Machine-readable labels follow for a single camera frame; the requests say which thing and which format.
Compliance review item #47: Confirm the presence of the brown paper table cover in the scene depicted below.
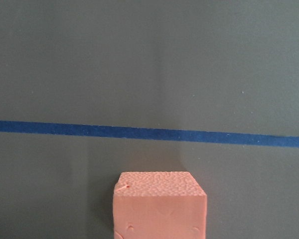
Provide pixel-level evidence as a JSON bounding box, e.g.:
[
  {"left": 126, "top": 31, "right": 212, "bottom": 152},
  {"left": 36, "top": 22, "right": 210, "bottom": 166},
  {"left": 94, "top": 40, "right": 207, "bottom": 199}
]
[{"left": 0, "top": 0, "right": 299, "bottom": 239}]

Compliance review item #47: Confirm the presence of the blue tape line far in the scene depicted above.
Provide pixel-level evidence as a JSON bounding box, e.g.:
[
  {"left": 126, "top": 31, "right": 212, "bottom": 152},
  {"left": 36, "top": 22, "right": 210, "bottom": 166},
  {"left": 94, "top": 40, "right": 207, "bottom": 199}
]
[{"left": 0, "top": 120, "right": 299, "bottom": 148}]

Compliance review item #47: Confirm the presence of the orange foam block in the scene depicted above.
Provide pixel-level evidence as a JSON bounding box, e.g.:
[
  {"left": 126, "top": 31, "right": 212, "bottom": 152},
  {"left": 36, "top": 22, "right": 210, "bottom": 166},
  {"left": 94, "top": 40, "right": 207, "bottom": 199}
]
[{"left": 113, "top": 172, "right": 207, "bottom": 239}]

